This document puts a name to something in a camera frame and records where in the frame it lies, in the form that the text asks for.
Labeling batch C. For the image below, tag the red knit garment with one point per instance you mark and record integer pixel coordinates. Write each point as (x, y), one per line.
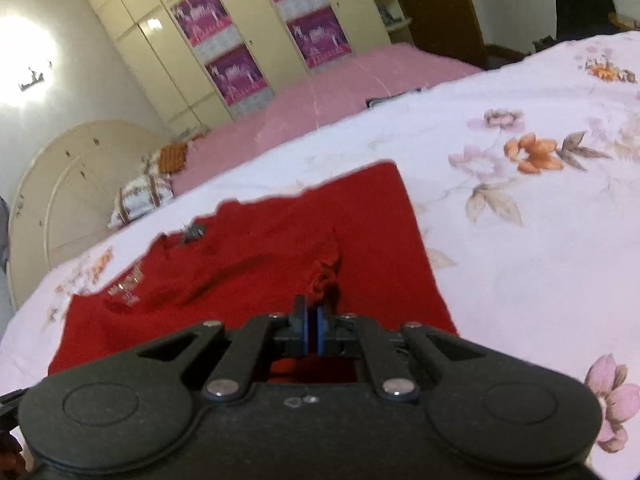
(300, 240)

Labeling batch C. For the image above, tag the cream wardrobe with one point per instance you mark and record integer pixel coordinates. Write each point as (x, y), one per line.
(150, 60)

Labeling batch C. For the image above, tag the white brown patterned pillow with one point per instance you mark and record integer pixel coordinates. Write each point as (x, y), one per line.
(151, 162)
(140, 200)

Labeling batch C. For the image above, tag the orange patterned pillow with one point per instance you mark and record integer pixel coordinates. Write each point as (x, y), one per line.
(172, 157)

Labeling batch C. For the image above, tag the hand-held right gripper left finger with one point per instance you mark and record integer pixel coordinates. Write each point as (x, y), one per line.
(300, 332)

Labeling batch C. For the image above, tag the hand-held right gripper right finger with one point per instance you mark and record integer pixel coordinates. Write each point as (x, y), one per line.
(320, 332)

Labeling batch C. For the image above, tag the pink bedsheet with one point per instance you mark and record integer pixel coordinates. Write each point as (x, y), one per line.
(325, 105)

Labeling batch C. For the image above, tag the brown wooden door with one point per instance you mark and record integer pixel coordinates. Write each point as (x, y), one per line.
(435, 10)

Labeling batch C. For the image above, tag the cream wooden headboard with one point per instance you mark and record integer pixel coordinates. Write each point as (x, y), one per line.
(65, 195)

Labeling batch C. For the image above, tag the cream open shelf unit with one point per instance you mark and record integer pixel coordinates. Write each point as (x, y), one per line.
(387, 5)

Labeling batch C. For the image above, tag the floral white blanket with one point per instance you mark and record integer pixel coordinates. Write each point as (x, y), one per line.
(525, 270)

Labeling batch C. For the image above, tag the black white striped cloth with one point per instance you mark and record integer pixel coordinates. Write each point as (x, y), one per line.
(392, 97)

